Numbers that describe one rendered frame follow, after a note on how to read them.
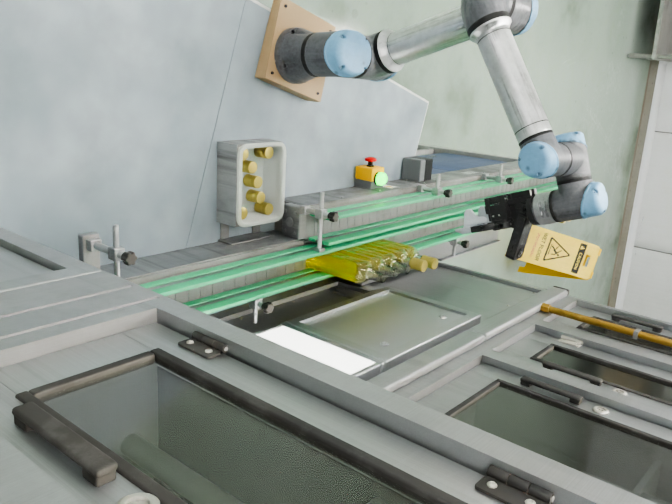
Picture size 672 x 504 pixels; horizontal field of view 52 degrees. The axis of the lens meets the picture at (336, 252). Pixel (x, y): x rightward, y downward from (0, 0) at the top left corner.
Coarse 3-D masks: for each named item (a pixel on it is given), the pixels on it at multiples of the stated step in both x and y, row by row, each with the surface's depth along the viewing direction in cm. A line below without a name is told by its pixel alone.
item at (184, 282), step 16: (416, 224) 231; (432, 224) 234; (352, 240) 205; (368, 240) 207; (272, 256) 184; (288, 256) 185; (304, 256) 186; (192, 272) 167; (208, 272) 168; (224, 272) 168; (240, 272) 169; (160, 288) 154; (176, 288) 155; (192, 288) 158
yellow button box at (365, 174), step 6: (360, 168) 227; (366, 168) 226; (372, 168) 225; (378, 168) 227; (360, 174) 228; (366, 174) 226; (372, 174) 225; (360, 180) 228; (366, 180) 227; (372, 180) 226; (360, 186) 229; (366, 186) 227; (372, 186) 227; (378, 186) 229
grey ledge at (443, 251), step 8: (480, 232) 282; (488, 232) 287; (496, 232) 293; (464, 240) 272; (472, 240) 278; (480, 240) 283; (488, 240) 289; (496, 240) 293; (432, 248) 255; (440, 248) 259; (448, 248) 264; (456, 248) 269; (464, 248) 274; (472, 248) 278; (432, 256) 256; (440, 256) 260; (448, 256) 264; (456, 256) 267
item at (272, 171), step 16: (256, 144) 180; (272, 144) 185; (240, 160) 177; (256, 160) 191; (272, 160) 192; (240, 176) 178; (272, 176) 193; (240, 192) 180; (272, 192) 194; (240, 208) 181; (240, 224) 182; (256, 224) 187
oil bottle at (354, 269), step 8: (320, 256) 196; (328, 256) 194; (336, 256) 193; (344, 256) 194; (352, 256) 194; (312, 264) 198; (320, 264) 196; (328, 264) 194; (336, 264) 192; (344, 264) 191; (352, 264) 189; (360, 264) 188; (368, 264) 189; (328, 272) 195; (336, 272) 193; (344, 272) 191; (352, 272) 189; (360, 272) 188; (352, 280) 190; (360, 280) 188; (368, 280) 190
